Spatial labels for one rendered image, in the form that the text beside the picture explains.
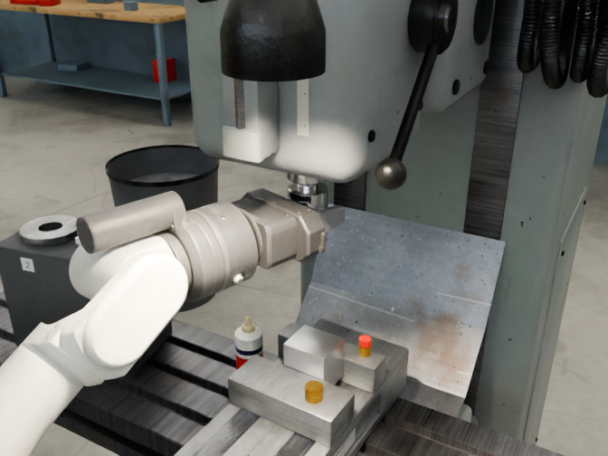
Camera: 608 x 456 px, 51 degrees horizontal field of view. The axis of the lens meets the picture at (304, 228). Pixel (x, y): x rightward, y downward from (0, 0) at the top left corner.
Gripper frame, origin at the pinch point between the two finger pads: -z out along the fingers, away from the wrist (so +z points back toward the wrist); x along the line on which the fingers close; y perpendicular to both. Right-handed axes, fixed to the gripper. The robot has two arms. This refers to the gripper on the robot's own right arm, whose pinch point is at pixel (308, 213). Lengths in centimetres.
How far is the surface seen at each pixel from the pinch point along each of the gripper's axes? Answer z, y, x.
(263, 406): 8.2, 22.9, -1.3
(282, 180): -216, 121, 252
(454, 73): -15.4, -15.3, -7.6
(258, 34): 20.8, -23.9, -17.2
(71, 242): 13.3, 13.2, 37.5
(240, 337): 0.9, 23.4, 12.7
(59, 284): 17.0, 18.0, 35.0
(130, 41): -270, 71, 537
